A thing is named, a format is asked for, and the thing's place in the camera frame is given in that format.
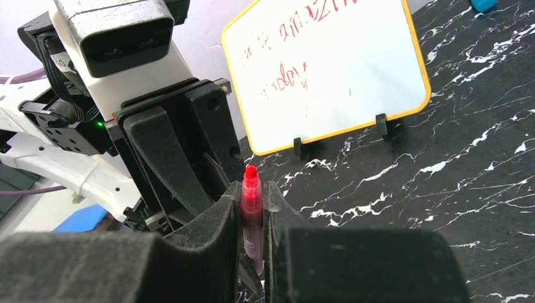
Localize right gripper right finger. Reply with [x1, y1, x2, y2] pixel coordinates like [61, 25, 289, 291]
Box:
[264, 181, 471, 302]

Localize blue marker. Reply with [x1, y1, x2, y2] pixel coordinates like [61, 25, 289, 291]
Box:
[469, 0, 497, 12]

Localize yellow framed whiteboard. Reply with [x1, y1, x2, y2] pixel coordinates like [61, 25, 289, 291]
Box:
[221, 1, 432, 155]

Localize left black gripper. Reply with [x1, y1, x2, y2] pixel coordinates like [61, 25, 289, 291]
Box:
[106, 78, 245, 232]

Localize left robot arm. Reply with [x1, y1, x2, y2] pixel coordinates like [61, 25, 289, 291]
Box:
[1, 1, 245, 234]

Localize pink pen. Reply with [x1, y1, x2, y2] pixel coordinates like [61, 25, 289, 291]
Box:
[240, 165, 264, 276]

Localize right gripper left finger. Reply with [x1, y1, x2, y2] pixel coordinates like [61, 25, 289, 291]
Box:
[1, 182, 241, 302]

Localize blue object behind arm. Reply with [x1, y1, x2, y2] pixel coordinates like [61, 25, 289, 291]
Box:
[53, 205, 108, 232]

